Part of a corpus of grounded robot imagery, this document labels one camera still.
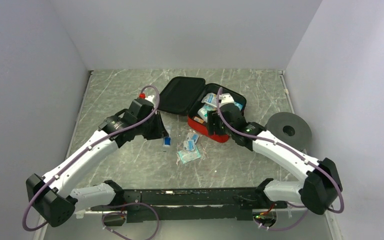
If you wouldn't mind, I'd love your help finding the blue cotton swab packet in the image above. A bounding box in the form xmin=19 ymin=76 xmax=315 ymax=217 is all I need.
xmin=234 ymin=101 xmax=244 ymax=111

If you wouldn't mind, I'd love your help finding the white bandage roll blue label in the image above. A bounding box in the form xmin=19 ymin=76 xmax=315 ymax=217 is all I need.
xmin=162 ymin=127 xmax=172 ymax=148

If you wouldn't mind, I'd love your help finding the white gauze dressing packet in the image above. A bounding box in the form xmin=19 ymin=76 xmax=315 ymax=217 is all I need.
xmin=201 ymin=92 xmax=218 ymax=108

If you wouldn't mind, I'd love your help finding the white bottle green label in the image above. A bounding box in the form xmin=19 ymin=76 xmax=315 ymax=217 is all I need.
xmin=197 ymin=107 xmax=208 ymax=123

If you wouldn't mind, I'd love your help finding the brown bottle orange cap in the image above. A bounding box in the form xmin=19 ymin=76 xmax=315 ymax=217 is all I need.
xmin=193 ymin=116 xmax=206 ymax=126

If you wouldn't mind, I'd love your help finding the adhesive bandages clear bag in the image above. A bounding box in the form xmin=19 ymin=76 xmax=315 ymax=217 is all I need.
xmin=177 ymin=148 xmax=201 ymax=164

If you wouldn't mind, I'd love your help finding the red medicine kit case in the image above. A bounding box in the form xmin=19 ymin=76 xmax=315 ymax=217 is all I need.
xmin=158 ymin=76 xmax=251 ymax=146

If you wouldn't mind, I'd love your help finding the alcohol wipes clear bag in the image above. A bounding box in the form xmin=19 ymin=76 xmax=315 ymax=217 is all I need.
xmin=183 ymin=131 xmax=200 ymax=152

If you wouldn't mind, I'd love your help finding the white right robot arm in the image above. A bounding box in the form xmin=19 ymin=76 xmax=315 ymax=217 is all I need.
xmin=206 ymin=103 xmax=345 ymax=215

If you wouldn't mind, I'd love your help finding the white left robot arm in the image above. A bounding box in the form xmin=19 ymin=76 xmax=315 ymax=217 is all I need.
xmin=23 ymin=94 xmax=168 ymax=227

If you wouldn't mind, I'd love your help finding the grey filament spool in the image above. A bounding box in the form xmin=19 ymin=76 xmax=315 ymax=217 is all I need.
xmin=265 ymin=112 xmax=312 ymax=151

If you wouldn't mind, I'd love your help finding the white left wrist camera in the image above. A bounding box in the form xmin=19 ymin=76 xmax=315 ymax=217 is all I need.
xmin=139 ymin=93 xmax=156 ymax=105

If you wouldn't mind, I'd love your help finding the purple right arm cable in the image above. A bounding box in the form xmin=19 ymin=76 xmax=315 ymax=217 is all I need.
xmin=215 ymin=87 xmax=345 ymax=232

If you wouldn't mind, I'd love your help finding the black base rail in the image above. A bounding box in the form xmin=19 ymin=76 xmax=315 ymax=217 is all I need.
xmin=91 ymin=187 xmax=287 ymax=223

